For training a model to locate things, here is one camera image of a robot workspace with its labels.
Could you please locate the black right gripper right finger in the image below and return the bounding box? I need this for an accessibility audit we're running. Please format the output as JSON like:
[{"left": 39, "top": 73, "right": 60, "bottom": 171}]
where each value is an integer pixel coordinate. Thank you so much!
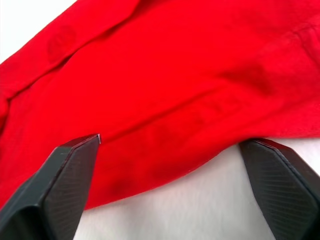
[{"left": 239, "top": 138, "right": 320, "bottom": 240}]

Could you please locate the red t-shirt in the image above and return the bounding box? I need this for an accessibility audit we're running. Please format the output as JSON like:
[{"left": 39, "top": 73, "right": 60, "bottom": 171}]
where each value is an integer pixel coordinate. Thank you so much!
[{"left": 0, "top": 0, "right": 320, "bottom": 211}]

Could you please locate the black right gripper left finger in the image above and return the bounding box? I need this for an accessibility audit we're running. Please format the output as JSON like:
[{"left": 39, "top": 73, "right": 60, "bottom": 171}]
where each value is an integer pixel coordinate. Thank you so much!
[{"left": 0, "top": 133, "right": 102, "bottom": 240}]

